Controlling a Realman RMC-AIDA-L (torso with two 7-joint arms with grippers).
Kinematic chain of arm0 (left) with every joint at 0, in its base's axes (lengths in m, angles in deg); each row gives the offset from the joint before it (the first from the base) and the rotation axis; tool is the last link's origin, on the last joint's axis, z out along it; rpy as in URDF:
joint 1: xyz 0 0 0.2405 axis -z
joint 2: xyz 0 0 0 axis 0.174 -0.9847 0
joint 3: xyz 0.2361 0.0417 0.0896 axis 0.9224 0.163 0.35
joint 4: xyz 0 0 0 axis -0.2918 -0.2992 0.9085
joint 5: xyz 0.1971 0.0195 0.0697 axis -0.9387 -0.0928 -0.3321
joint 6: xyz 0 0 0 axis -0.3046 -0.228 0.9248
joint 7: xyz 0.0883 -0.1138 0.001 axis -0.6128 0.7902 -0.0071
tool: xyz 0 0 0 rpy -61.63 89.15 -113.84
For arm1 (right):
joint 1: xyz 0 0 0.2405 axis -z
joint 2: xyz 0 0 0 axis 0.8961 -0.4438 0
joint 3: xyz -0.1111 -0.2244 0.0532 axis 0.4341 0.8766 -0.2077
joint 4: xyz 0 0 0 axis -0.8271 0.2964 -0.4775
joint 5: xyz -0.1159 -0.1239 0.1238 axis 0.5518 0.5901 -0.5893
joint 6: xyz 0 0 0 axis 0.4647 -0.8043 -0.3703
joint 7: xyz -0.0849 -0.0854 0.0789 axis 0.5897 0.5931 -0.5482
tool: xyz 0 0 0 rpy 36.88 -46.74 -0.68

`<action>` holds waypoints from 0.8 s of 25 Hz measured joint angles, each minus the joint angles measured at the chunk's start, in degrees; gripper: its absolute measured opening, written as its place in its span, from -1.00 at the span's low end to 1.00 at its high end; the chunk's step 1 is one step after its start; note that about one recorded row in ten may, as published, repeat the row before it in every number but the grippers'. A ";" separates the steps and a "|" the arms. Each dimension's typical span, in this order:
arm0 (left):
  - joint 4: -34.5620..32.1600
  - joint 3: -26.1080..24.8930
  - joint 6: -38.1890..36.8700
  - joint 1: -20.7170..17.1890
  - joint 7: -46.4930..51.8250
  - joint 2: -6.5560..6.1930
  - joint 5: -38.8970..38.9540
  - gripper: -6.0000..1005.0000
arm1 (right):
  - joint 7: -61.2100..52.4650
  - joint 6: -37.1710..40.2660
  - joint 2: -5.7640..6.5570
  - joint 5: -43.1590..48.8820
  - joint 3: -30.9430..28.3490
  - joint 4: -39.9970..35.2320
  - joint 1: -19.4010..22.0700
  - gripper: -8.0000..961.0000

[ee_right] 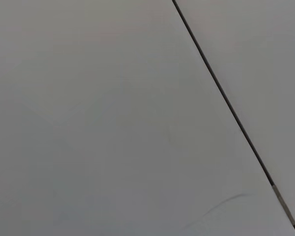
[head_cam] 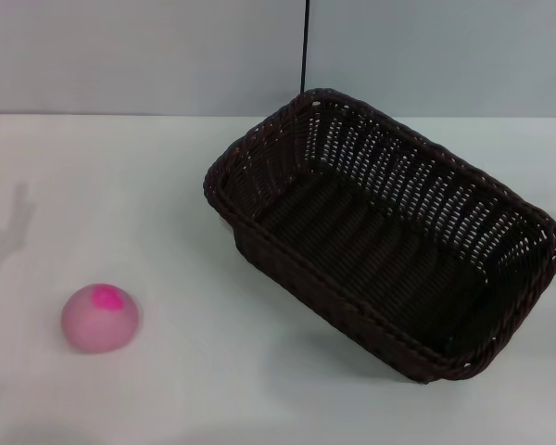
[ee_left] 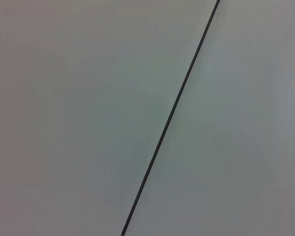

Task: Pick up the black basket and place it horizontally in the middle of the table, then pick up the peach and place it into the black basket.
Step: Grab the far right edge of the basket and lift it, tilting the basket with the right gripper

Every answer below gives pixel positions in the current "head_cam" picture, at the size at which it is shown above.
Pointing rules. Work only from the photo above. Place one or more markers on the dark brown woven basket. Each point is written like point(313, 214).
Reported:
point(380, 250)

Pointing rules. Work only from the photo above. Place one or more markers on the pink foam ball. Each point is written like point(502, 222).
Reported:
point(97, 324)

